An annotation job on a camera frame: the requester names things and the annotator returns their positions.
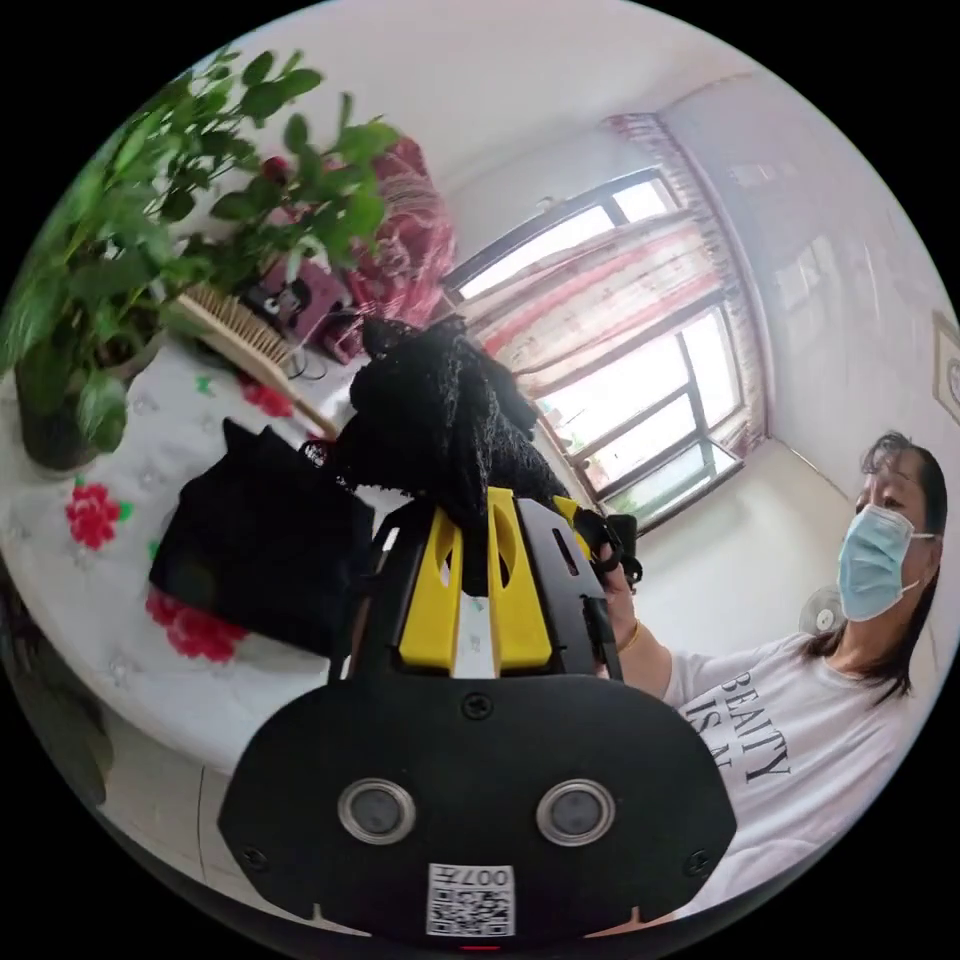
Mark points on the window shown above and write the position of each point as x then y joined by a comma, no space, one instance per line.
660,405

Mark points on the red patterned rolled quilt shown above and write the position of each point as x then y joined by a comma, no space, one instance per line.
409,225

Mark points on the pink striped curtain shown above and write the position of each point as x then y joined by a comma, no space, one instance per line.
600,292

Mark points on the person's body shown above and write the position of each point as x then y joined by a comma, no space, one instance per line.
810,720

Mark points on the person's right hand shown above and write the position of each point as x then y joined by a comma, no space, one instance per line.
616,600

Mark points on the wooden brush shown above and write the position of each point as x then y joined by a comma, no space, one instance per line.
240,334

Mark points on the framed wall picture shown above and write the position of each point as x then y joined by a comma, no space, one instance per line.
946,369

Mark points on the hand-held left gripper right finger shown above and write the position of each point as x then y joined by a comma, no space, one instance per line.
517,600

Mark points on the folded black garment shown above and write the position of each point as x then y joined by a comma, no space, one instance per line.
255,555

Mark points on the white fan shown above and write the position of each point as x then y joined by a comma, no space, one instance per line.
820,616

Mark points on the black dress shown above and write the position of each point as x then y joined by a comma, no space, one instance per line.
442,420

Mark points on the person's right forearm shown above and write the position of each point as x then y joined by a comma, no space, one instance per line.
651,660

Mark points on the green potted plant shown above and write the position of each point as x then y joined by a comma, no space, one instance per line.
112,225

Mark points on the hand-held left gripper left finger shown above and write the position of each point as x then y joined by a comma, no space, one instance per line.
429,600

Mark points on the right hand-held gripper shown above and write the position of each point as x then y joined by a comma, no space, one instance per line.
621,536

